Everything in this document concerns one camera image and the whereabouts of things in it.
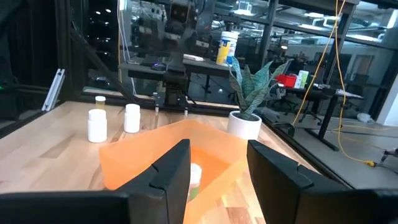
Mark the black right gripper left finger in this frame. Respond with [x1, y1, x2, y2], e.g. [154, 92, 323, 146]
[115, 138, 192, 224]

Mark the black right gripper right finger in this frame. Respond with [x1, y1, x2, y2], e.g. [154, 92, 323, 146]
[247, 139, 354, 224]

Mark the clear pill bottle white cap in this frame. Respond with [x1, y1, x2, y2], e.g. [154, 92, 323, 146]
[187, 162, 203, 202]

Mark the wide white pill bottle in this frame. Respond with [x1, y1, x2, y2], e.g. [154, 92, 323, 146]
[123, 103, 141, 134]
[87, 108, 108, 144]

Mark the orange translucent plastic basket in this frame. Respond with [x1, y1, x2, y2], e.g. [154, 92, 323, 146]
[99, 119, 259, 224]

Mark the black side table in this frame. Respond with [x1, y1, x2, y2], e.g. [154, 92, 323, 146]
[118, 57, 237, 94]

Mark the yellow and blue wipes canister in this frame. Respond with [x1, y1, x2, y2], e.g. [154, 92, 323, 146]
[216, 30, 239, 67]

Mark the white round plant pot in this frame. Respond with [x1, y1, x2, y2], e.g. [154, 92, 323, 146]
[226, 110, 263, 141]

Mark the green snake plant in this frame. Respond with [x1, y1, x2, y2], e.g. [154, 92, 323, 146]
[228, 55, 290, 121]

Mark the red box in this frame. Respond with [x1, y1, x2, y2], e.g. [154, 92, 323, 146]
[275, 73, 298, 88]

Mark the black office desk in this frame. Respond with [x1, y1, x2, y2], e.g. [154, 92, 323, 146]
[276, 83, 364, 152]

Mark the white and green container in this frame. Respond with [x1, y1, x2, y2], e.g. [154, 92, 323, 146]
[294, 70, 310, 90]

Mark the silver aluminium extrusion bar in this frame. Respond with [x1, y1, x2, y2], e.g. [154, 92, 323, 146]
[41, 68, 66, 112]

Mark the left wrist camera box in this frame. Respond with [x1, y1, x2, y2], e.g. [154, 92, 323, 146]
[169, 1, 192, 22]

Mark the yellow extension cable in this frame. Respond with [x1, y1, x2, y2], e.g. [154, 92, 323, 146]
[292, 0, 379, 167]

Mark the black aluminium table frame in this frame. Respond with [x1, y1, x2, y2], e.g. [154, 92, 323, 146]
[0, 0, 352, 190]

